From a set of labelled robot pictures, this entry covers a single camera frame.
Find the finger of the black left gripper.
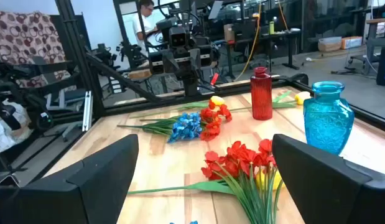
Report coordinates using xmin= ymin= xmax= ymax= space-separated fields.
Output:
xmin=162 ymin=49 xmax=180 ymax=74
xmin=188 ymin=48 xmax=202 ymax=70

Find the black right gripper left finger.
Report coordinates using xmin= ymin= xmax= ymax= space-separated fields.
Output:
xmin=0 ymin=134 xmax=139 ymax=224

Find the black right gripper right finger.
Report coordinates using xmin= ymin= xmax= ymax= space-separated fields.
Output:
xmin=272 ymin=134 xmax=385 ymax=224

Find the red artificial flower bunch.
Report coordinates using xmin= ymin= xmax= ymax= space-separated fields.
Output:
xmin=200 ymin=139 xmax=285 ymax=224
xmin=199 ymin=100 xmax=233 ymax=142

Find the turquoise glass vase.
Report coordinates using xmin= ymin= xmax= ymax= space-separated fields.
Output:
xmin=303 ymin=81 xmax=355 ymax=156

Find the red ribbed glass vase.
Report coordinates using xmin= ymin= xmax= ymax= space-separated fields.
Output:
xmin=250 ymin=66 xmax=273 ymax=121

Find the wooden block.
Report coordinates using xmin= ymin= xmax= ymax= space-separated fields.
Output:
xmin=128 ymin=68 xmax=153 ymax=81

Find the small brown cardboard box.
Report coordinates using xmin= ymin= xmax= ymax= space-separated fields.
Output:
xmin=223 ymin=24 xmax=236 ymax=44

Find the person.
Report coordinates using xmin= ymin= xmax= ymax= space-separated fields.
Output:
xmin=132 ymin=0 xmax=160 ymax=58

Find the silver aluminium extrusion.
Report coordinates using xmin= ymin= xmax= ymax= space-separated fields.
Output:
xmin=81 ymin=90 xmax=94 ymax=133

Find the black desk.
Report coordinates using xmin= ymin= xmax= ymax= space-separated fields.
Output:
xmin=225 ymin=29 xmax=302 ymax=80

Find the white plastic bag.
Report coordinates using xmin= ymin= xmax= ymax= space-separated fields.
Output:
xmin=0 ymin=98 xmax=33 ymax=156

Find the white storage bin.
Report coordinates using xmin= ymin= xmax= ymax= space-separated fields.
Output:
xmin=317 ymin=36 xmax=343 ymax=53

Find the black computer tower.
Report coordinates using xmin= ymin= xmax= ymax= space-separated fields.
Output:
xmin=376 ymin=45 xmax=385 ymax=88

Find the maroon circle-patterned cloth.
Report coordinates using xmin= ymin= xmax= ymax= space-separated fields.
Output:
xmin=0 ymin=9 xmax=72 ymax=90

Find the orange box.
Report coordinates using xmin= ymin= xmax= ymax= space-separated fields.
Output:
xmin=340 ymin=35 xmax=364 ymax=50

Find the wooden-top workbench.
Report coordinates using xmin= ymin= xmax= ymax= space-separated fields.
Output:
xmin=365 ymin=17 xmax=385 ymax=68

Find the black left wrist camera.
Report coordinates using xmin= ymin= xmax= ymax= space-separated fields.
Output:
xmin=169 ymin=26 xmax=190 ymax=48

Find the black table edge rail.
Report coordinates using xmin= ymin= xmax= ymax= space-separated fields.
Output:
xmin=100 ymin=79 xmax=292 ymax=116
xmin=287 ymin=73 xmax=385 ymax=133

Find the black diagonal frame brace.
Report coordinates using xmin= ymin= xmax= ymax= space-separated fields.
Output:
xmin=85 ymin=52 xmax=168 ymax=104

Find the yellow hanging cable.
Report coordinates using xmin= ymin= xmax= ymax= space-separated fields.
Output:
xmin=233 ymin=2 xmax=262 ymax=82

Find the black frame post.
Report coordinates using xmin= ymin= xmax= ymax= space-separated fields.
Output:
xmin=54 ymin=0 xmax=106 ymax=118

